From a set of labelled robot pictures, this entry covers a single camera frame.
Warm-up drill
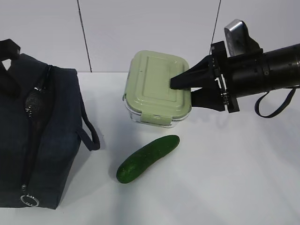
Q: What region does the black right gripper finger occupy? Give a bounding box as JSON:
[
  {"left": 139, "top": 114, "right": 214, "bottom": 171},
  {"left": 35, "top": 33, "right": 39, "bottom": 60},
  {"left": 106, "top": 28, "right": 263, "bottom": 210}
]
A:
[
  {"left": 191, "top": 88, "right": 225, "bottom": 112},
  {"left": 170, "top": 55, "right": 215, "bottom": 90}
]

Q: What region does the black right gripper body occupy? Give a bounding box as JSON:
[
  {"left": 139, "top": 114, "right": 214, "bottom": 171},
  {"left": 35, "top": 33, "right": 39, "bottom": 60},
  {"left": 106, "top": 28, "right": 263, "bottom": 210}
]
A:
[{"left": 210, "top": 41, "right": 240, "bottom": 113}]

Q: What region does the green lidded glass container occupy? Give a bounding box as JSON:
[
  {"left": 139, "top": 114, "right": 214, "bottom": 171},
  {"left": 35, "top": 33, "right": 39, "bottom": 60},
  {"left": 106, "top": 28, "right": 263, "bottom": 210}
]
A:
[{"left": 122, "top": 50, "right": 192, "bottom": 128}]

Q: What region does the green cucumber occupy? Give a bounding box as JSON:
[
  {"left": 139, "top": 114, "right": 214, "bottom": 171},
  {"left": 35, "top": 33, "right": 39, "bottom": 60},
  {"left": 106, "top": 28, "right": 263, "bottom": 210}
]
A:
[{"left": 116, "top": 135, "right": 180, "bottom": 184}]

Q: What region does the dark blue lunch bag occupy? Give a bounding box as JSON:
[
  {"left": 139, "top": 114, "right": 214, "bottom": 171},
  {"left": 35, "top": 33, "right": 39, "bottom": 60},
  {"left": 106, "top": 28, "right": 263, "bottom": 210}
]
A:
[{"left": 0, "top": 39, "right": 100, "bottom": 209}]

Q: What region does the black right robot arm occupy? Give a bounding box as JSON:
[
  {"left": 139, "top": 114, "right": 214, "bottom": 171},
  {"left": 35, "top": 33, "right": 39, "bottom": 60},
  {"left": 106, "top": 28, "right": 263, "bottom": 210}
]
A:
[{"left": 170, "top": 41, "right": 300, "bottom": 119}]

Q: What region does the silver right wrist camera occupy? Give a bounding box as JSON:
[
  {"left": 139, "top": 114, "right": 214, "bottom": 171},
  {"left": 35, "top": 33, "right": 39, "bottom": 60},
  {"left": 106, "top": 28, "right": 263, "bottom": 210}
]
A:
[{"left": 224, "top": 19, "right": 260, "bottom": 56}]

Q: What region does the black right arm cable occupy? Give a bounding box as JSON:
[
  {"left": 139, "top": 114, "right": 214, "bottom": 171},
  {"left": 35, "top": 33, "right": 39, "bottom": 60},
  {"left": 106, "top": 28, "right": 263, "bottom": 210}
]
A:
[{"left": 255, "top": 85, "right": 300, "bottom": 118}]

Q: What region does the silver zipper pull ring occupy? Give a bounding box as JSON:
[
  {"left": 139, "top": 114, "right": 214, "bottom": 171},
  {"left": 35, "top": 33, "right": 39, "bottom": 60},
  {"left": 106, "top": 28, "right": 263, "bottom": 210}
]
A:
[{"left": 20, "top": 184, "right": 40, "bottom": 208}]

